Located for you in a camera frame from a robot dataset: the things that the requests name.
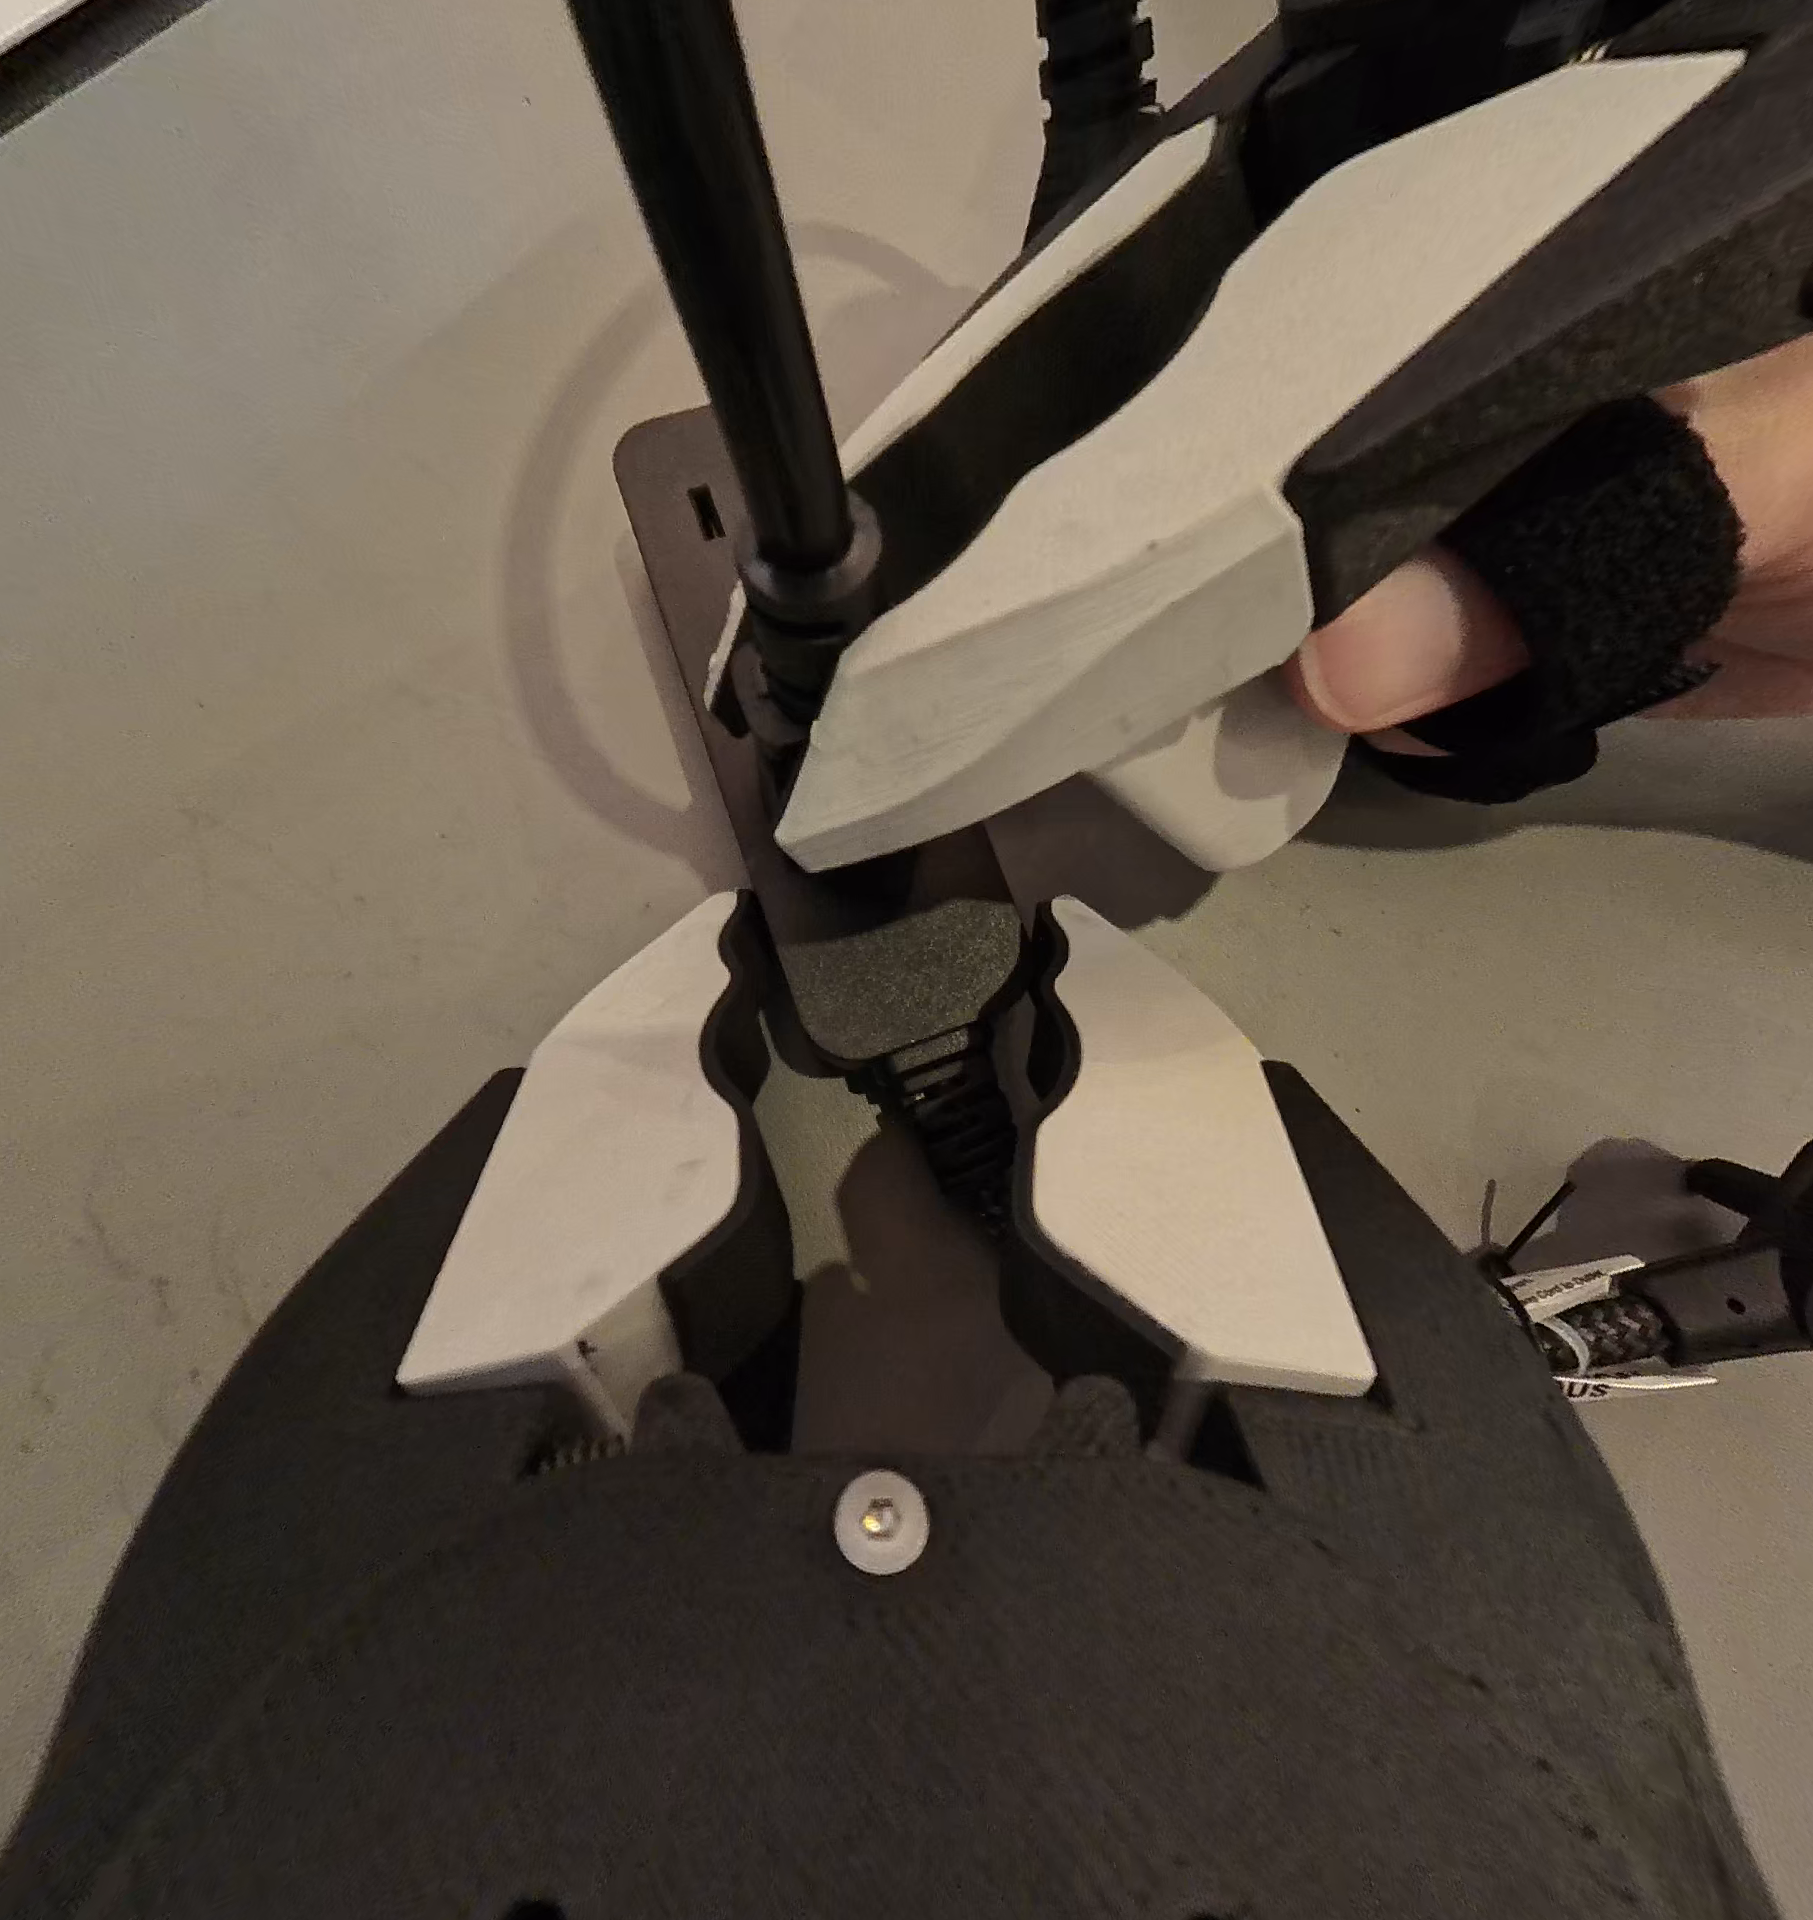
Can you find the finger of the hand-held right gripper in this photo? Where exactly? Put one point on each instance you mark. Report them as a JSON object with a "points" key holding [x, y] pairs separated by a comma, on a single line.
{"points": [[1054, 285], [1145, 541]]}

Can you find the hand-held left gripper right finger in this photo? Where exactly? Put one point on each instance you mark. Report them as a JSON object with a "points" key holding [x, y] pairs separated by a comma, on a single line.
{"points": [[1190, 1200]]}

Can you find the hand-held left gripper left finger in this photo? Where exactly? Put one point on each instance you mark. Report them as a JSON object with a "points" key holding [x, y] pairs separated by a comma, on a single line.
{"points": [[606, 1171]]}

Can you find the person's right hand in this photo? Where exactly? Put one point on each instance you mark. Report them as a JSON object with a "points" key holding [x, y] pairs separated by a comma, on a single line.
{"points": [[1401, 652]]}

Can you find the black power strip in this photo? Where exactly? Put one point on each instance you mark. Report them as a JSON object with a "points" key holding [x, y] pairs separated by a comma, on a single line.
{"points": [[889, 982]]}

